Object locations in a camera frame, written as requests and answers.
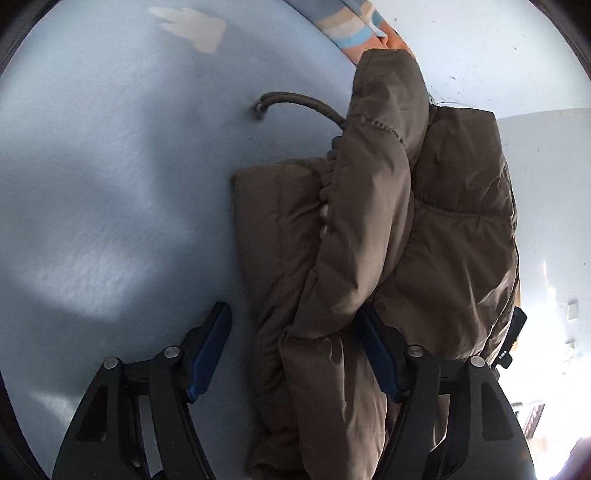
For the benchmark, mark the light blue fleece blanket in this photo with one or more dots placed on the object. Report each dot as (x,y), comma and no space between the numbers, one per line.
(115,161)

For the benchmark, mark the brown quilted puffer jacket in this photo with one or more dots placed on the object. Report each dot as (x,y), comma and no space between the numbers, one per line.
(369,207)

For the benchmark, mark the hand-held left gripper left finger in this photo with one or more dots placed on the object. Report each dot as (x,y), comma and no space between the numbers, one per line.
(207,355)

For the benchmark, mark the patchwork patterned pillow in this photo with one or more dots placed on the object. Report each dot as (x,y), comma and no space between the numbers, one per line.
(355,32)

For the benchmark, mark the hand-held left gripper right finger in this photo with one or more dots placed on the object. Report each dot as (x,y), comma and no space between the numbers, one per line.
(378,355)

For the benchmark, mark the white wall switch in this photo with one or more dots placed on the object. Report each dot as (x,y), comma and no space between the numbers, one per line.
(572,310)

